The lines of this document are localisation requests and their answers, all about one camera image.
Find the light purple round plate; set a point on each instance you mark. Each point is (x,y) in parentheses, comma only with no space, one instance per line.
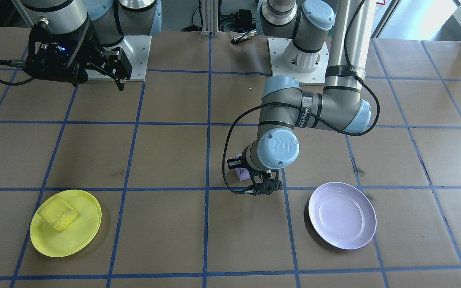
(342,216)

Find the purple sponge block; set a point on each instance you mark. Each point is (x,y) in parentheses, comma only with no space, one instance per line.
(243,174)

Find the yellow sponge block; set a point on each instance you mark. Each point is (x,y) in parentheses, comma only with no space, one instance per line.
(59,214)

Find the black adapter box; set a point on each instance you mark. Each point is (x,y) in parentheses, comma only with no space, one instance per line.
(245,19)

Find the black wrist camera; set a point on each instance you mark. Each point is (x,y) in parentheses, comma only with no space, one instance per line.
(266,184)

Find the slanted metal frame bar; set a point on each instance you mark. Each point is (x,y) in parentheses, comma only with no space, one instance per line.
(384,18)

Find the yellow round plate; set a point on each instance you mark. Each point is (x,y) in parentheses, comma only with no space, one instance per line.
(66,242)

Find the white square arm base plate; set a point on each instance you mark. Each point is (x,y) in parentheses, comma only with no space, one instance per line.
(138,60)
(278,66)

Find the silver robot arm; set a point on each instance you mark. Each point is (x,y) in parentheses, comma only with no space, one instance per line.
(54,12)
(286,104)

